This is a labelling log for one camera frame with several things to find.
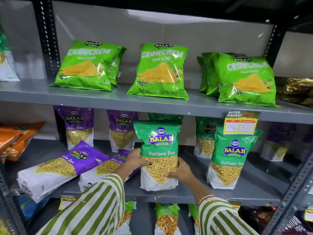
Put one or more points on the green gram snack packet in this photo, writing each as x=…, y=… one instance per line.
x=194, y=215
x=167, y=220
x=127, y=217

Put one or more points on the yellow green price tag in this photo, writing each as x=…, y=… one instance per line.
x=240, y=122

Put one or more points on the person's right hand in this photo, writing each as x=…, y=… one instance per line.
x=184, y=172

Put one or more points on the green sev snack packet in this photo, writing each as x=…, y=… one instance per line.
x=228, y=156
x=165, y=116
x=205, y=139
x=160, y=146

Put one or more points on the blue snack packet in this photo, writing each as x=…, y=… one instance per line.
x=30, y=208

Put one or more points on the orange snack packet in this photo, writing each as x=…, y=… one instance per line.
x=8, y=138
x=24, y=141

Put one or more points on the purple sev snack packet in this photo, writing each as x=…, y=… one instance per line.
x=102, y=170
x=121, y=129
x=58, y=168
x=278, y=141
x=78, y=124

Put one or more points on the dark purple snack packet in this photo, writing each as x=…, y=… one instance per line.
x=297, y=226

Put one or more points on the person's right forearm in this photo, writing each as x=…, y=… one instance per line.
x=220, y=217

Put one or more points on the yellow shelf price label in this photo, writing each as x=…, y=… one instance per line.
x=66, y=203
x=308, y=214

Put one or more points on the dark red snack packet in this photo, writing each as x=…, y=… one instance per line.
x=256, y=217

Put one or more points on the row of light green chips packets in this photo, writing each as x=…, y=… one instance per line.
x=156, y=70

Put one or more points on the gold foil snack packet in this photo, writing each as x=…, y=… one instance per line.
x=295, y=91

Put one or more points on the person's right thumb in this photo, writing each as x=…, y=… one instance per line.
x=171, y=174

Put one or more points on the person's left forearm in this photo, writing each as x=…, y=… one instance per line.
x=93, y=210

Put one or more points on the green white snack packet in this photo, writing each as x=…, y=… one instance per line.
x=6, y=63

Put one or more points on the person's left thumb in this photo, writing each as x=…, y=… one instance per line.
x=145, y=164

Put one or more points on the person's left hand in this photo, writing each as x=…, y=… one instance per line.
x=130, y=163

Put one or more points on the thin wrist bangle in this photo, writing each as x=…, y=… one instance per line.
x=206, y=198

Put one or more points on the grey metal shelf rack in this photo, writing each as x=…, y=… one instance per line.
x=36, y=93

